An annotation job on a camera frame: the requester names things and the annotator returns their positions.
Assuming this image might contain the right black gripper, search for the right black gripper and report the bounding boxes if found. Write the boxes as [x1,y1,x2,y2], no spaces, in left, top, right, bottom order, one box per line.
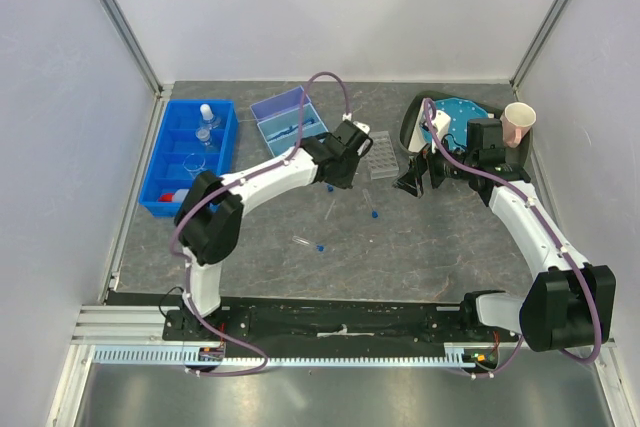
[392,129,478,198]

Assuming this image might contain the blue safety glasses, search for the blue safety glasses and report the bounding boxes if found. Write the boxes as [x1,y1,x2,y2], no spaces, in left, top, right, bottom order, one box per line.
[269,118,316,141]

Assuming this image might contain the glass stirring pipette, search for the glass stirring pipette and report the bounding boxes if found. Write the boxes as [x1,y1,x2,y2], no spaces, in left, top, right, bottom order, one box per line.
[324,198,337,220]

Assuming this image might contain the clear flask white cap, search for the clear flask white cap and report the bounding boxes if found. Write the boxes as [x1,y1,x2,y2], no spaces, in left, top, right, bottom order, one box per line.
[199,103,222,131]

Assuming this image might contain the small glass beaker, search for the small glass beaker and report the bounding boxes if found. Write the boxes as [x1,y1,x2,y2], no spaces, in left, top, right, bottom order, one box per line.
[195,127,219,153]

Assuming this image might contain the glass funnel dish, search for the glass funnel dish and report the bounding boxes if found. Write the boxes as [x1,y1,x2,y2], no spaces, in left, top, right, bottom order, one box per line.
[183,153,208,180]

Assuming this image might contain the red cap wash bottle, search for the red cap wash bottle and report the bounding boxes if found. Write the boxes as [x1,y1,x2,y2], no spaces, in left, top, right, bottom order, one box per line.
[158,189,189,204]

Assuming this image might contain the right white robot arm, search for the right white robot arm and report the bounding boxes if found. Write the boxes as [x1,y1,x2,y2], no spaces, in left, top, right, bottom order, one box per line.
[395,116,616,352]

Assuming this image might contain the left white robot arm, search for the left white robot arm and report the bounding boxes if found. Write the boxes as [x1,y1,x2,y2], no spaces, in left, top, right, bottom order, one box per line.
[169,119,373,340]

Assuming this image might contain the white paper sheet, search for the white paper sheet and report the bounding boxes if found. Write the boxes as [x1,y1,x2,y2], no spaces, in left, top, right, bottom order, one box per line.
[407,95,430,152]

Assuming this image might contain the clear test tube rack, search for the clear test tube rack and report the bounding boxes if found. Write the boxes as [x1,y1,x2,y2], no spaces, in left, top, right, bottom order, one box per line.
[364,131,399,180]

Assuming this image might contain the dark grey tray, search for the dark grey tray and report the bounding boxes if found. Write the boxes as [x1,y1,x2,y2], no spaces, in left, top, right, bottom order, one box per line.
[398,90,533,167]

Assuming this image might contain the light blue box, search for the light blue box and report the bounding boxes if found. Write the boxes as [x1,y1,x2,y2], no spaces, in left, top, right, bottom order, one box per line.
[267,123,327,157]
[257,103,327,144]

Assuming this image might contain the purple plastic box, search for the purple plastic box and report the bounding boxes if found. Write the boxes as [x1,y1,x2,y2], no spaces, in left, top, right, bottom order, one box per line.
[250,86,311,122]

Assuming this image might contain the teal dotted plate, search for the teal dotted plate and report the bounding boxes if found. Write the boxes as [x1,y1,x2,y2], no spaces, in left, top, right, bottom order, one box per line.
[435,98,489,150]

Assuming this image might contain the pink paper cup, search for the pink paper cup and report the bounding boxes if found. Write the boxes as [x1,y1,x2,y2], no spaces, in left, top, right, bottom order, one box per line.
[500,102,537,148]

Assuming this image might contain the blue compartment bin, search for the blue compartment bin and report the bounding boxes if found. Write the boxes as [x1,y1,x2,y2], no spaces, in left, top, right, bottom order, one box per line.
[139,99,238,218]

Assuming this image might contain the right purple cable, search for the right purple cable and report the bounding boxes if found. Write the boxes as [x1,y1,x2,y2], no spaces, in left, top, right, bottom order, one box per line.
[422,95,601,381]

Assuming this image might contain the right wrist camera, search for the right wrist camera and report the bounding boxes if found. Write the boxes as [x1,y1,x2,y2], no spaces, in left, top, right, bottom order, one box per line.
[428,110,451,140]

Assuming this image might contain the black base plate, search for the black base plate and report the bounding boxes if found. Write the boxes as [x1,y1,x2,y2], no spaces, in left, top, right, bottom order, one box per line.
[162,297,516,358]

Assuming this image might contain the light blue cable duct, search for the light blue cable duct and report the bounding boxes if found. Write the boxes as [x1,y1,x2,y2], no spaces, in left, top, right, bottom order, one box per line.
[93,345,475,368]

